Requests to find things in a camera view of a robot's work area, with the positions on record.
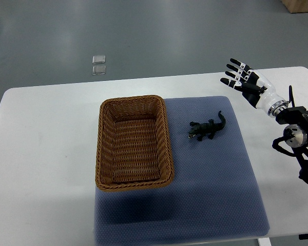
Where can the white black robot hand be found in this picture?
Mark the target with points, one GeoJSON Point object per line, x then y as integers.
{"type": "Point", "coordinates": [254, 86]}

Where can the dark toy crocodile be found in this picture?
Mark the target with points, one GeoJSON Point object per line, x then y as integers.
{"type": "Point", "coordinates": [206, 129]}

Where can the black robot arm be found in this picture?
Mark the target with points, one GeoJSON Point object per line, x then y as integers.
{"type": "Point", "coordinates": [294, 141]}

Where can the brown wicker basket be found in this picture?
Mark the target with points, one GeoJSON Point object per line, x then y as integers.
{"type": "Point", "coordinates": [133, 149]}

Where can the wooden box corner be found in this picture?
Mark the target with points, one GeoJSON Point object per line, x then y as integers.
{"type": "Point", "coordinates": [296, 6]}

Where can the blue grey table mat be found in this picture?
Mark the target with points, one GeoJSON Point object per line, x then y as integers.
{"type": "Point", "coordinates": [214, 194]}

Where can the white table leg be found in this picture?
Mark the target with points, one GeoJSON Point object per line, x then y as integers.
{"type": "Point", "coordinates": [264, 241]}

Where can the upper floor plate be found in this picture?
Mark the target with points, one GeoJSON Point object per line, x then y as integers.
{"type": "Point", "coordinates": [98, 59]}

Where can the floor plate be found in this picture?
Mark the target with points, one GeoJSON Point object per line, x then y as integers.
{"type": "Point", "coordinates": [98, 59]}
{"type": "Point", "coordinates": [99, 70]}

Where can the lower floor plate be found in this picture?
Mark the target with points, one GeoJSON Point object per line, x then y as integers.
{"type": "Point", "coordinates": [99, 70]}

